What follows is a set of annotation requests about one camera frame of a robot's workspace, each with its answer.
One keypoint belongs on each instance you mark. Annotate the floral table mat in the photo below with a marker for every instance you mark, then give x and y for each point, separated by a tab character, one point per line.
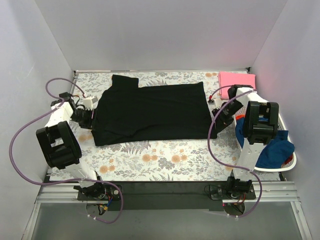
169	160

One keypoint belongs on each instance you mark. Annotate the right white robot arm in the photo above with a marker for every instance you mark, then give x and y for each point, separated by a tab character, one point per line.
260	126

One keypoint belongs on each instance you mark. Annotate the aluminium frame rail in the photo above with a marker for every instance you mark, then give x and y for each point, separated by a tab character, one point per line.
61	213

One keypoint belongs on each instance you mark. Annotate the red orange t shirt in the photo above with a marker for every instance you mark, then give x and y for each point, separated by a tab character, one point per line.
288	160

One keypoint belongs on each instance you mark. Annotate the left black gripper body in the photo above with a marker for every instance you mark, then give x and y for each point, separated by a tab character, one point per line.
89	119

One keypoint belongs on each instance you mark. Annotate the blue t shirt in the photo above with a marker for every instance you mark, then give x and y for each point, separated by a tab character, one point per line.
275	152

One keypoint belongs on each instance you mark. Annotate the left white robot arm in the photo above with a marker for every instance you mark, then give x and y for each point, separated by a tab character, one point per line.
61	148

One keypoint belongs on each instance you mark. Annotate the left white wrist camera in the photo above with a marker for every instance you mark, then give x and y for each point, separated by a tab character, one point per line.
89	101

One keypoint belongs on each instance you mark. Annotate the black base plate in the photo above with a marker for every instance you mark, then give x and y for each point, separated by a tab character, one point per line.
176	195

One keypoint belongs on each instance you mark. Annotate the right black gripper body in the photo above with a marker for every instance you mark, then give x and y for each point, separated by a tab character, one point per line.
222	116

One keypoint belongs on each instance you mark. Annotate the folded pink t shirt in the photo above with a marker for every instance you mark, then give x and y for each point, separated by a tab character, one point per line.
229	78

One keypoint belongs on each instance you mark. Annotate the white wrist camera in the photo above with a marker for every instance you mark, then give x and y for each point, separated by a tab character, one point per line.
216	102
89	101

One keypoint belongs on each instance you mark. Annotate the black t shirt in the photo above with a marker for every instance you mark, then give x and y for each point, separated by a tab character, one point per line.
129	113

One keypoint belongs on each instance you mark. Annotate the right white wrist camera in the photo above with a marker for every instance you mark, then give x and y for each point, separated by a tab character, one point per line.
216	102

